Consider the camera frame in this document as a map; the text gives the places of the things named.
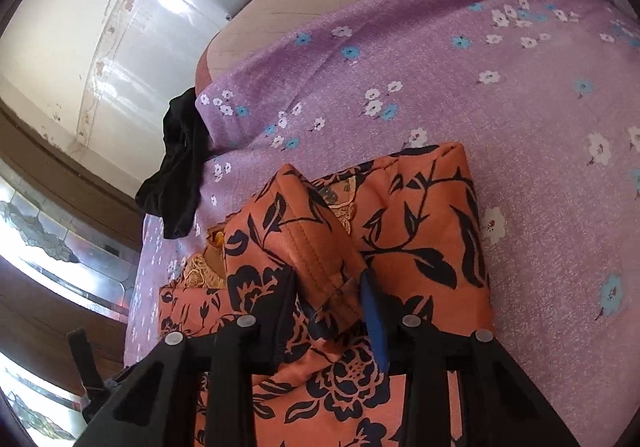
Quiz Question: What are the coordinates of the black cloth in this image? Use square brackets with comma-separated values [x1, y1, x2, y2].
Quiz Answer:
[135, 87, 211, 240]

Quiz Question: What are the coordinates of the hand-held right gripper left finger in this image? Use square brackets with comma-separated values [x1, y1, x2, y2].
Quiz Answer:
[111, 269, 301, 447]

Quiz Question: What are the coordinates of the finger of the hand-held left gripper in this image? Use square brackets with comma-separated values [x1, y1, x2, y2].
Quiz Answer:
[67, 327, 118, 395]

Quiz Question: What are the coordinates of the purple floral bedsheet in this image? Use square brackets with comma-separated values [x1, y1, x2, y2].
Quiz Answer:
[122, 0, 640, 447]

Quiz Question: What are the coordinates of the orange black floral garment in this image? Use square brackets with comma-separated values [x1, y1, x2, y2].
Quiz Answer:
[159, 142, 493, 447]

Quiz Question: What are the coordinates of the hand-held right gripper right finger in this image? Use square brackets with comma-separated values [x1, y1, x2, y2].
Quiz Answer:
[360, 269, 583, 447]

